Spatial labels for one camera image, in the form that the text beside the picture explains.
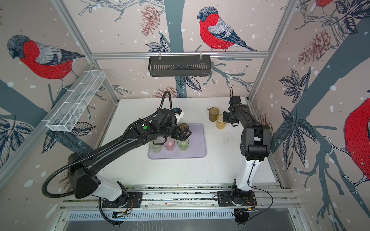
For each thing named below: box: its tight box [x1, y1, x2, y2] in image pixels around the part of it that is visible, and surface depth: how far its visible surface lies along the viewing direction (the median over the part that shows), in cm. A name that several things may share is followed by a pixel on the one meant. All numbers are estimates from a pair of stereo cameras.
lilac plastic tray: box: [148, 122, 207, 159], surface depth 94 cm
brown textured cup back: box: [208, 106, 220, 122], surface depth 105 cm
